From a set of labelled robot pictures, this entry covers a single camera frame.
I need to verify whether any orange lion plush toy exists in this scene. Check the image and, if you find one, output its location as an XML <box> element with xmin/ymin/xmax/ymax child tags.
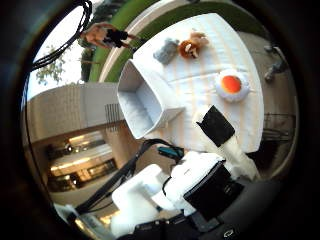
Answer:
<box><xmin>177</xmin><ymin>30</ymin><xmax>210</xmax><ymax>60</ymax></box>

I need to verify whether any white fabric container box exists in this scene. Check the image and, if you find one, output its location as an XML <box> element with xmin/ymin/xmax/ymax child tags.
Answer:
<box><xmin>116</xmin><ymin>59</ymin><xmax>186</xmax><ymax>140</ymax></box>

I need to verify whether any white striped tablecloth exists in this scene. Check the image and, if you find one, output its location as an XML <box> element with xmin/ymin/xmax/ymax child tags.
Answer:
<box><xmin>131</xmin><ymin>12</ymin><xmax>265</xmax><ymax>154</ymax></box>

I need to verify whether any grey plush toy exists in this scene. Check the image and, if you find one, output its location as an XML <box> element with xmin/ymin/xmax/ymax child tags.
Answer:
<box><xmin>152</xmin><ymin>37</ymin><xmax>181</xmax><ymax>65</ymax></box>

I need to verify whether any fried egg plush toy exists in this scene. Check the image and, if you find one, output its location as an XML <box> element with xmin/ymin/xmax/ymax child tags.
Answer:
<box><xmin>214</xmin><ymin>68</ymin><xmax>251</xmax><ymax>103</ymax></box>

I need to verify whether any person in blue shirt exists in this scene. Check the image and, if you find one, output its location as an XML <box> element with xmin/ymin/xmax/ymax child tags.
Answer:
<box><xmin>264</xmin><ymin>43</ymin><xmax>289</xmax><ymax>84</ymax></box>

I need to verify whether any teal cable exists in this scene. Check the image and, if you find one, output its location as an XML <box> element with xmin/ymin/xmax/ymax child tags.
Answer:
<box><xmin>157</xmin><ymin>145</ymin><xmax>185</xmax><ymax>160</ymax></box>

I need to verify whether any black cable sleeve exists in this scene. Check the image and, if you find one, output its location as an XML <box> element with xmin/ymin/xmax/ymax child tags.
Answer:
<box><xmin>74</xmin><ymin>138</ymin><xmax>183</xmax><ymax>214</ymax></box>

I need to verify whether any metal wire rack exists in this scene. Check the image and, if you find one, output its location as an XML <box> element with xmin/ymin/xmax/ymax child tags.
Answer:
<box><xmin>261</xmin><ymin>113</ymin><xmax>297</xmax><ymax>143</ymax></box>

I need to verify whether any black cable bundle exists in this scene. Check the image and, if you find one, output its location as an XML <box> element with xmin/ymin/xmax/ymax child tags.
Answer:
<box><xmin>31</xmin><ymin>0</ymin><xmax>94</xmax><ymax>72</ymax></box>

